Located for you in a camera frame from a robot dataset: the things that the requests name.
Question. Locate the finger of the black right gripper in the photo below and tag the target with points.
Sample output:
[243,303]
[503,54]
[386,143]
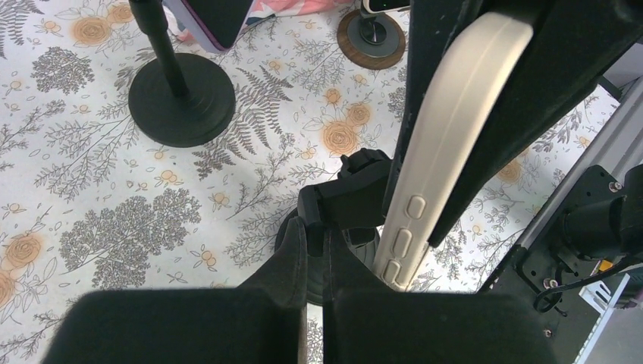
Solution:
[574,42]
[433,26]

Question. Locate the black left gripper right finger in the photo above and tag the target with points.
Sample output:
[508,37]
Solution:
[365,321]

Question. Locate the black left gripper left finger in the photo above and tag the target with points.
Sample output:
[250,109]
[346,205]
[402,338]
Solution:
[263,320]

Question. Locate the phone with beige case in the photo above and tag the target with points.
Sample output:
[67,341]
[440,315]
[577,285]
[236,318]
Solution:
[454,109]

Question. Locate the black phone stand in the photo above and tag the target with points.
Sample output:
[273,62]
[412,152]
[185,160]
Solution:
[353,203]
[178,99]

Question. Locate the phone with lavender case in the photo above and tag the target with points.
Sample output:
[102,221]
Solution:
[214,24]

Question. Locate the small dark phone on cloth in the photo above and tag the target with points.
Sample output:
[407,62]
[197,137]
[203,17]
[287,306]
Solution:
[380,6]

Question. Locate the pink patterned cloth bag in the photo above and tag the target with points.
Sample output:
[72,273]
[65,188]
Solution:
[261,10]

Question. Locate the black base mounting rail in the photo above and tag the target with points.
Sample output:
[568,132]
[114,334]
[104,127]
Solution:
[528,270]

